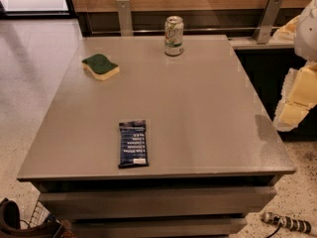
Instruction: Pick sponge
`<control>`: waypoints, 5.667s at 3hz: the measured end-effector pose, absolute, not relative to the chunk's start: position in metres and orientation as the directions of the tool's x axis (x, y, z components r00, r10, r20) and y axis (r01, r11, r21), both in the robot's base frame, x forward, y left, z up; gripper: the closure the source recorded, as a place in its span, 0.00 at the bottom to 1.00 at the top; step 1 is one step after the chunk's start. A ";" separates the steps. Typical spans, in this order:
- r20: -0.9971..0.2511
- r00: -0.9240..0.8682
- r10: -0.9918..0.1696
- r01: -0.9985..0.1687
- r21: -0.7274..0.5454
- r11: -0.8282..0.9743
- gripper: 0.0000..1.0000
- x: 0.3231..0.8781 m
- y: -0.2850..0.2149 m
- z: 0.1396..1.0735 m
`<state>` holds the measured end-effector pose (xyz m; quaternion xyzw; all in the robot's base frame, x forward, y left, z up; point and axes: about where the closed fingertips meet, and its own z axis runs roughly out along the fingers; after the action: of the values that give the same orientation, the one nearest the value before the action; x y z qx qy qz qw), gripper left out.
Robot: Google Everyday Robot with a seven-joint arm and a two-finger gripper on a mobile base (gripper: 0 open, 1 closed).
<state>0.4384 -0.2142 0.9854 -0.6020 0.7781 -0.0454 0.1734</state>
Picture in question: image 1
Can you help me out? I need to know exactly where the grey drawer cabinet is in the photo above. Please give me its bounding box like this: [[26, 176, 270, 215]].
[[18, 36, 294, 238]]

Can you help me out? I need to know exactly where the wire mesh basket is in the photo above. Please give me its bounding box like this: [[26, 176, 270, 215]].
[[29, 201, 50, 227]]

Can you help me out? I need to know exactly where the green and yellow sponge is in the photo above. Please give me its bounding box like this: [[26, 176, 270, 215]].
[[82, 54, 120, 81]]

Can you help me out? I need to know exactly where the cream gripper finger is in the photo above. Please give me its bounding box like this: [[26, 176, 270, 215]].
[[272, 16, 299, 41], [273, 62, 317, 132]]

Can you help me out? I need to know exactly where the dark blue snack bar wrapper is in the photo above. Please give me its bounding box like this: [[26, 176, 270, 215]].
[[118, 120, 149, 169]]

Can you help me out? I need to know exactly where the metal wall bracket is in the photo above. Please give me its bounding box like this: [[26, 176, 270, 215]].
[[116, 0, 134, 37], [253, 0, 283, 45]]

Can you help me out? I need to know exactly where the left metal wall bracket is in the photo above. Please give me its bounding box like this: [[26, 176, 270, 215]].
[[116, 0, 134, 37]]

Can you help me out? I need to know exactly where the metal wall rail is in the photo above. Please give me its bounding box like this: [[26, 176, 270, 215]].
[[90, 27, 259, 37]]

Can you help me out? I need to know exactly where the dark brown bag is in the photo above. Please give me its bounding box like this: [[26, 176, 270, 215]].
[[0, 198, 64, 238]]

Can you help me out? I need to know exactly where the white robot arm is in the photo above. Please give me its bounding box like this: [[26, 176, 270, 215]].
[[273, 0, 317, 132]]

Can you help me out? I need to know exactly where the right metal wall bracket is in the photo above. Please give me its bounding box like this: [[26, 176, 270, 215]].
[[253, 0, 283, 45]]

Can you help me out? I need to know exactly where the black white striped cylinder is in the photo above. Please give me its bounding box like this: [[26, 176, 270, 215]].
[[262, 212, 317, 236]]

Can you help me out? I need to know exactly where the green white soda can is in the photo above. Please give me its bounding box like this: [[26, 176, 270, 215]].
[[164, 16, 184, 57]]

